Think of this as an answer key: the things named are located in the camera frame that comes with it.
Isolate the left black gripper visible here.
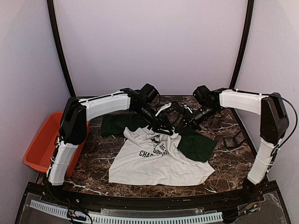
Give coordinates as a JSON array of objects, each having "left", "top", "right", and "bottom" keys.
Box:
[{"left": 135, "top": 104, "right": 175, "bottom": 136}]

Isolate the white green Charlie Brown shirt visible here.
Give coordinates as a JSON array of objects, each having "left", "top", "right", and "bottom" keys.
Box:
[{"left": 101, "top": 114, "right": 217, "bottom": 186}]

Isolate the left black frame post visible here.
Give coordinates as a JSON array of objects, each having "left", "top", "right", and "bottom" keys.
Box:
[{"left": 47, "top": 0, "right": 76, "bottom": 97}]

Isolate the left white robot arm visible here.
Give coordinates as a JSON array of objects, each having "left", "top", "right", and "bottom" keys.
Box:
[{"left": 46, "top": 84, "right": 174, "bottom": 203}]

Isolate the black brooch stand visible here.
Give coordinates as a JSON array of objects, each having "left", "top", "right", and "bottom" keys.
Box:
[{"left": 223, "top": 130, "right": 246, "bottom": 149}]

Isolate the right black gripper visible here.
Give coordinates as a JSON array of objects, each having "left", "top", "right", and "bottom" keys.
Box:
[{"left": 175, "top": 103, "right": 219, "bottom": 133}]

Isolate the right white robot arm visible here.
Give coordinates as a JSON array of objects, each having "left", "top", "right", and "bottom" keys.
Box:
[{"left": 176, "top": 85, "right": 291, "bottom": 185}]

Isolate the right black frame post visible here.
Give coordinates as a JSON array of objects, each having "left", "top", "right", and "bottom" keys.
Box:
[{"left": 229, "top": 0, "right": 255, "bottom": 88}]

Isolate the white slotted cable duct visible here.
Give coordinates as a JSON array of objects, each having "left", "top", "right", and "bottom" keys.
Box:
[{"left": 29, "top": 200, "right": 223, "bottom": 224}]

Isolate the black frame post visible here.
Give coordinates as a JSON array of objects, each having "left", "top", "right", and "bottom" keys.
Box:
[
  {"left": 229, "top": 0, "right": 255, "bottom": 88},
  {"left": 47, "top": 0, "right": 76, "bottom": 97}
]

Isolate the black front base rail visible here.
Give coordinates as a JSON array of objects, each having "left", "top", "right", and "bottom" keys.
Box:
[{"left": 28, "top": 179, "right": 278, "bottom": 213}]

